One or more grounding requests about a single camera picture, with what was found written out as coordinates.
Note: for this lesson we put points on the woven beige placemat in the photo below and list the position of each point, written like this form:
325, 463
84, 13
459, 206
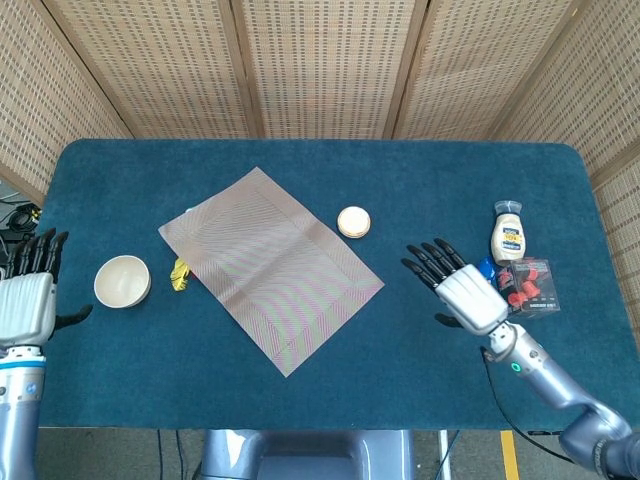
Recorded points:
270, 270

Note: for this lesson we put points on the colourful feather shuttlecock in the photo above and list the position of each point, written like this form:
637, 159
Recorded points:
179, 275

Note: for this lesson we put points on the clear box with red items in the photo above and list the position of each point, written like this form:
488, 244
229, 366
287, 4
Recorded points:
535, 287

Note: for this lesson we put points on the white table leg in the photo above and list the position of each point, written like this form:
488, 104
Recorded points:
444, 455

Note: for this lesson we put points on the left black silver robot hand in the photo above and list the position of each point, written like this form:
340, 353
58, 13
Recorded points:
25, 310

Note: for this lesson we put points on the blue snack packet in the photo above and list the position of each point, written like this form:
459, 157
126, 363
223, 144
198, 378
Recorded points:
486, 267

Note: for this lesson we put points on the squeeze mayonnaise bottle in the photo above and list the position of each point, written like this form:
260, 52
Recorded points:
510, 240

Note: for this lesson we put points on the blue-grey robot torso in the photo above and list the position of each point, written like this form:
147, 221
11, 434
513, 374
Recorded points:
310, 455

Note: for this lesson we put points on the blue felt table cover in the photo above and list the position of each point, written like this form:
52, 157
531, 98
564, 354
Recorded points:
425, 190

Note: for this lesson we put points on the beige round bowl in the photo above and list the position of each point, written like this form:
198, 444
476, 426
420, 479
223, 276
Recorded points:
121, 282

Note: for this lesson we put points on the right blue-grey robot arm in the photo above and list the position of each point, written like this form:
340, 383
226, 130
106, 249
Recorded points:
560, 390

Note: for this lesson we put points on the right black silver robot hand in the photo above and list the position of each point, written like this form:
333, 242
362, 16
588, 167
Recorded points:
470, 300

